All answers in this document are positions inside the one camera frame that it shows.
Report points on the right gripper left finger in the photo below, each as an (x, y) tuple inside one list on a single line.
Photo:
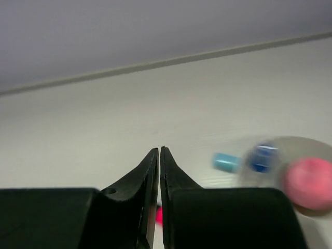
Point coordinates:
[(121, 215)]

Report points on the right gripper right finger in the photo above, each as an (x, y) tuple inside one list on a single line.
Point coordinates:
[(197, 217)]

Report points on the black pink highlighter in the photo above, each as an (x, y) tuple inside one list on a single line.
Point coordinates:
[(159, 215)]

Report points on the blue marker cap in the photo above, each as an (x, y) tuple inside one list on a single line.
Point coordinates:
[(226, 163)]

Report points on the blue spray bottle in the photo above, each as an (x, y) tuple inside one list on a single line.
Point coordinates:
[(263, 157)]

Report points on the white round container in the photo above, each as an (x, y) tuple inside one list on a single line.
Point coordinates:
[(291, 148)]

